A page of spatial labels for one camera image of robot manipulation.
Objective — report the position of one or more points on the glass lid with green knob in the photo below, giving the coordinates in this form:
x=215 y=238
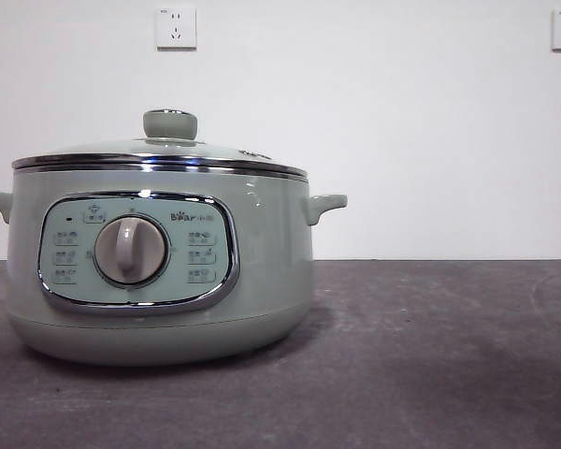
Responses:
x=169 y=124

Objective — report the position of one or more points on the pale green electric cooking pot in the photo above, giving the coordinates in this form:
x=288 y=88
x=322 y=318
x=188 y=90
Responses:
x=271 y=262

